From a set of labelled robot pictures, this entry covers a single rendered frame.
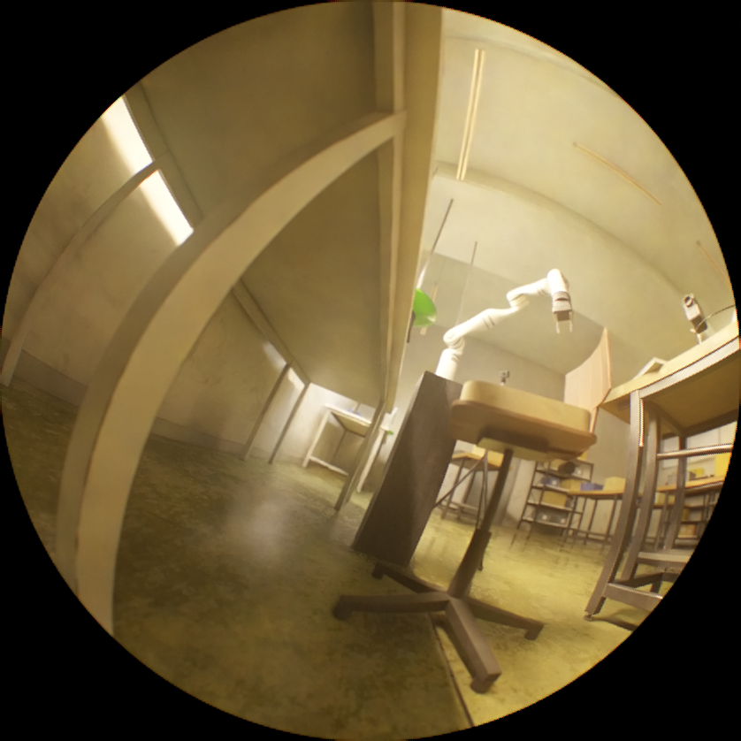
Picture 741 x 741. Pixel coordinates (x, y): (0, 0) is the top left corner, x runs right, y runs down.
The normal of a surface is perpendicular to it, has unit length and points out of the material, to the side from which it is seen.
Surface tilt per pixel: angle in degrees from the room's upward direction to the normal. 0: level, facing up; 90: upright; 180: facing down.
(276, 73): 180
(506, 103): 180
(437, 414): 90
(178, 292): 90
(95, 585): 90
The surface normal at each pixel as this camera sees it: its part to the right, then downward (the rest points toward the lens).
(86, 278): 0.93, 0.33
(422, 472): 0.03, -0.36
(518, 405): -0.25, -0.45
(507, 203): -0.38, 0.86
